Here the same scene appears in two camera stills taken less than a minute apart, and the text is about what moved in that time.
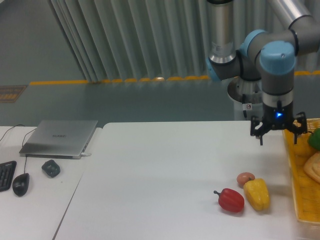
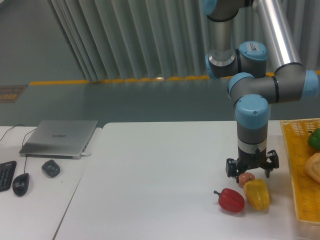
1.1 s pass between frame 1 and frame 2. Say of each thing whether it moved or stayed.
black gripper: moved
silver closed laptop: stayed
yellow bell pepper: stayed
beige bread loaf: stayed
